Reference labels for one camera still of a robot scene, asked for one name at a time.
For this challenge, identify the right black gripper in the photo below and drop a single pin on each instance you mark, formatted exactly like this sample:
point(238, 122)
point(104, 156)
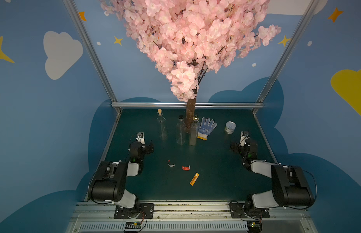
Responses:
point(235, 147)

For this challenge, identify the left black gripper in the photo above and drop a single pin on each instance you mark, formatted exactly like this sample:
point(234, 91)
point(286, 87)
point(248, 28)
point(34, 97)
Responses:
point(148, 147)

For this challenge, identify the clear bottle with cork stopper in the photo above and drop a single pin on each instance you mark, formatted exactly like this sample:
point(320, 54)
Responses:
point(162, 125)

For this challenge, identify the clear bottle with black cap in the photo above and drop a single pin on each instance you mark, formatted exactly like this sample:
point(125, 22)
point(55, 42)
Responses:
point(181, 130)

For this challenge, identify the tall clear bottle gold stopper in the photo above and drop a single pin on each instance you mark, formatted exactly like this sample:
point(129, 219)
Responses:
point(194, 127)

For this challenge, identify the orange yellow bottle label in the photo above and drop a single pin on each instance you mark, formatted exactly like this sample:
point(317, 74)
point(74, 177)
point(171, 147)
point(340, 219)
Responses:
point(194, 179)

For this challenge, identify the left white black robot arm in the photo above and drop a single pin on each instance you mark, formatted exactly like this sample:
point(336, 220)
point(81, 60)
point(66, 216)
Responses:
point(108, 184)

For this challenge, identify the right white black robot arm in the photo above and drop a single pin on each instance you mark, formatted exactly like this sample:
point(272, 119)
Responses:
point(290, 187)

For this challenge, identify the small metal tin can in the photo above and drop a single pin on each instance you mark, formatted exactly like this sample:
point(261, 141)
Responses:
point(230, 127)

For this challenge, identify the blue dotted white work glove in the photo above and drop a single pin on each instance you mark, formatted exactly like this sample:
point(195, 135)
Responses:
point(206, 126)

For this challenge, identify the left small circuit board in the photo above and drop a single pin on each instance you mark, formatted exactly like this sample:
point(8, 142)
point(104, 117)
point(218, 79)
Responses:
point(132, 227)

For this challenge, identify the small circuit board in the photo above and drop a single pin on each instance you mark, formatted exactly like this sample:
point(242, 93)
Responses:
point(132, 227)
point(254, 227)

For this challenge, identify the right small circuit board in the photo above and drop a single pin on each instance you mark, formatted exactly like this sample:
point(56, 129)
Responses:
point(254, 227)

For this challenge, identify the pink cherry blossom tree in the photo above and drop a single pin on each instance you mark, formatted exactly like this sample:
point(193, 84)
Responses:
point(187, 39)

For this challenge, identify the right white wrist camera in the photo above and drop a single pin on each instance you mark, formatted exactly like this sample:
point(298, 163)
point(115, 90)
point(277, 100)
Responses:
point(243, 137)

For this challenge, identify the aluminium back frame bar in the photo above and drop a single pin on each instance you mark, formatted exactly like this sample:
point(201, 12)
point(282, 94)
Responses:
point(183, 105)

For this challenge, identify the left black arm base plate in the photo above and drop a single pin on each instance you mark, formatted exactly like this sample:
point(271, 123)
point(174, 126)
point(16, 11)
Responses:
point(139, 211)

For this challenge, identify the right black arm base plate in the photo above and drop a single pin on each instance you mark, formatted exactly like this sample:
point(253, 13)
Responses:
point(242, 210)

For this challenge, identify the aluminium front rail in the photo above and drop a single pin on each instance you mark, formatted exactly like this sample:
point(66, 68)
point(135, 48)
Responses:
point(187, 217)

